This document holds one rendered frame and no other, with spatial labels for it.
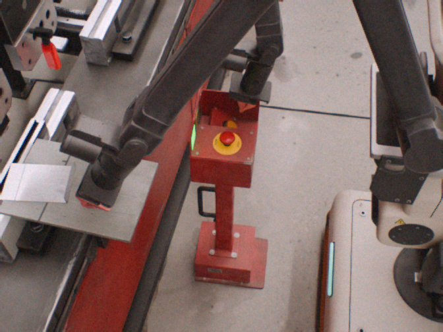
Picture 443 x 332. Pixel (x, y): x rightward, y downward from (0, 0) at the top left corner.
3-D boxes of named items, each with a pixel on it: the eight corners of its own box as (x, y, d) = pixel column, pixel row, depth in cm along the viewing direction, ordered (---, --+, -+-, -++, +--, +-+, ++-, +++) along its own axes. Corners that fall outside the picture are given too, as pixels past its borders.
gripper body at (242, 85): (231, 76, 145) (238, 56, 139) (269, 86, 146) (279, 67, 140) (227, 95, 141) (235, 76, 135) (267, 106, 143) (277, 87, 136)
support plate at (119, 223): (130, 243, 107) (129, 241, 106) (-1, 214, 110) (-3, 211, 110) (159, 165, 117) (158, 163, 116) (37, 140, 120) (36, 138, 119)
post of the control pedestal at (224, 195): (231, 251, 202) (233, 164, 157) (215, 250, 202) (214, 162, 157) (233, 238, 205) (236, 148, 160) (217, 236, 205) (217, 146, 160)
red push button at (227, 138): (234, 151, 145) (234, 143, 142) (218, 150, 146) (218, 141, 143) (235, 139, 147) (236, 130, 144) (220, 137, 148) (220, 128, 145)
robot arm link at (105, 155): (140, 170, 94) (148, 141, 97) (100, 155, 91) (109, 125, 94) (126, 185, 99) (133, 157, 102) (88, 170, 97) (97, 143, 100)
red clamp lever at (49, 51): (60, 72, 109) (48, 33, 101) (41, 69, 110) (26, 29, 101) (64, 66, 110) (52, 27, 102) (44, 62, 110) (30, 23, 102)
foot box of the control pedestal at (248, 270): (264, 289, 206) (265, 276, 196) (194, 280, 208) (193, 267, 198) (268, 240, 218) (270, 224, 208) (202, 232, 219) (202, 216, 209)
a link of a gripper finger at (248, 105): (224, 95, 152) (233, 72, 144) (250, 102, 153) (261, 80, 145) (221, 116, 148) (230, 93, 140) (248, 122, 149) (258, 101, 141)
